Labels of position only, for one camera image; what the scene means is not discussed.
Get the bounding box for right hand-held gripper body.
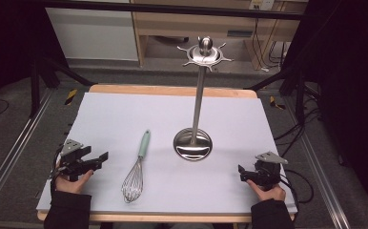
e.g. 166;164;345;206
248;151;289;192

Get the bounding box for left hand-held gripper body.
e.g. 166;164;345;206
57;138;92;182

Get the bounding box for whisk with green handle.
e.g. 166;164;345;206
120;129;152;204

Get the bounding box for steel utensil stand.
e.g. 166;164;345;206
173;35;234;161

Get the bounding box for person's right hand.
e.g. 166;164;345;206
246;178;287;202

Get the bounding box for person's left hand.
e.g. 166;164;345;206
54;160;94;195

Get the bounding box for yellow black floor marker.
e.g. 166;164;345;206
64;88;78;106
269;95;286;111

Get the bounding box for white table mat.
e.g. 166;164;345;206
35;92;298;215

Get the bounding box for black metal stand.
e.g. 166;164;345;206
29;55;95;119
244;65;323;125

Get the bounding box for wooden desk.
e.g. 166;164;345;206
36;83;297;223

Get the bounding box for white panel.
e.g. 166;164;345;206
45;7;140;62

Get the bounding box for wooden cabinet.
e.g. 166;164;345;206
130;0;310;72

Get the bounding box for black horizontal bar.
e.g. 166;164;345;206
42;0;304;21

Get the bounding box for black cable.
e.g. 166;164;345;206
49;144;66;204
278;168;316;214

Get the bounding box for black floor cables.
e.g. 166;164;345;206
273;82;324;158

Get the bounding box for aluminium floor rail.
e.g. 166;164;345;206
286;94;352;229
0;87;56;220

